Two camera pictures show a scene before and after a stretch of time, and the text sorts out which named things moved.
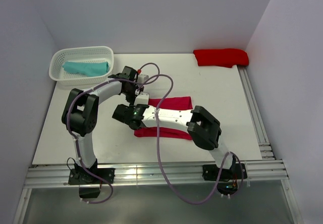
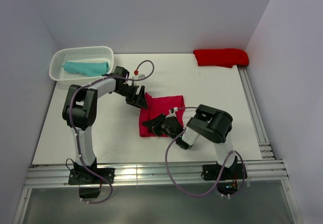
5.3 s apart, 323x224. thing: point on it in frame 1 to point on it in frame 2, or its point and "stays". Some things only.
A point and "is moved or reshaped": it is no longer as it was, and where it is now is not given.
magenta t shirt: x=177 y=103 is moved or reshaped
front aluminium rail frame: x=47 y=176 stays
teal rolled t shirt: x=87 y=69 stays
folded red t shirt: x=226 y=58 stays
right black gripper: x=132 y=106 to x=155 y=123
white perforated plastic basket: x=86 y=66 stays
